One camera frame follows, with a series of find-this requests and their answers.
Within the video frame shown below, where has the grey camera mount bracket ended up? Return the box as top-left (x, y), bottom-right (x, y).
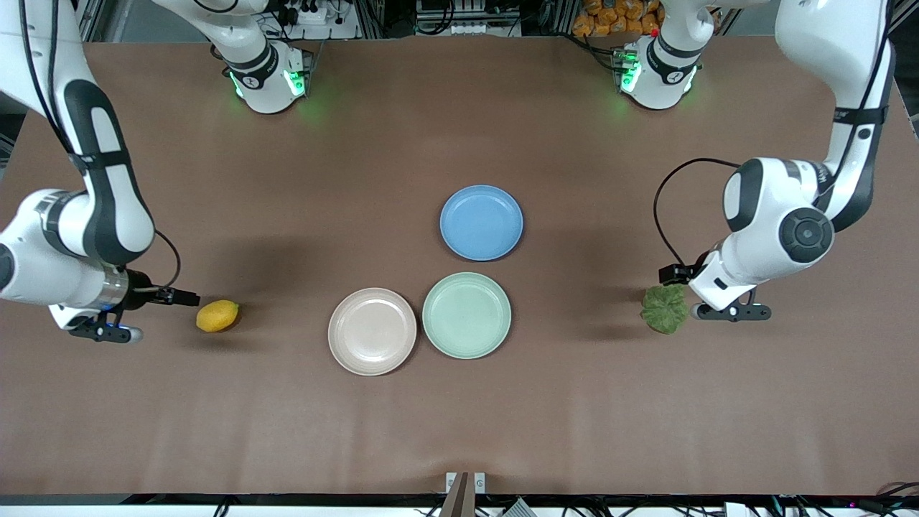
top-left (441, 470), bottom-right (489, 517)

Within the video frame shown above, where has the orange snack bag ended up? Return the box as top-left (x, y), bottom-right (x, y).
top-left (573, 0), bottom-right (665, 38)

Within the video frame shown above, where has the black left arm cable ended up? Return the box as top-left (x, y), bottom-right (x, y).
top-left (652, 0), bottom-right (897, 269)

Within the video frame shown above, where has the yellow lemon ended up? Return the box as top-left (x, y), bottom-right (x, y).
top-left (196, 299), bottom-right (241, 333)

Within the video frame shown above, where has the white power strip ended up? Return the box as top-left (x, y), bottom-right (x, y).
top-left (276, 3), bottom-right (347, 27)

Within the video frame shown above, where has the green lettuce leaf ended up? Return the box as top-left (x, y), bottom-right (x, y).
top-left (640, 284), bottom-right (690, 335)

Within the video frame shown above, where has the beige plate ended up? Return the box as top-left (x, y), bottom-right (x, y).
top-left (327, 287), bottom-right (418, 376)

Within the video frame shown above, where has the blue plate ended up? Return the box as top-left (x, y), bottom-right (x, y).
top-left (439, 185), bottom-right (525, 262)

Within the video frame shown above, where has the table cover sheet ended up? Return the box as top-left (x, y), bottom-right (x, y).
top-left (0, 34), bottom-right (919, 498)

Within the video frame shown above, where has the light green plate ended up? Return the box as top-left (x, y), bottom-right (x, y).
top-left (421, 271), bottom-right (513, 360)

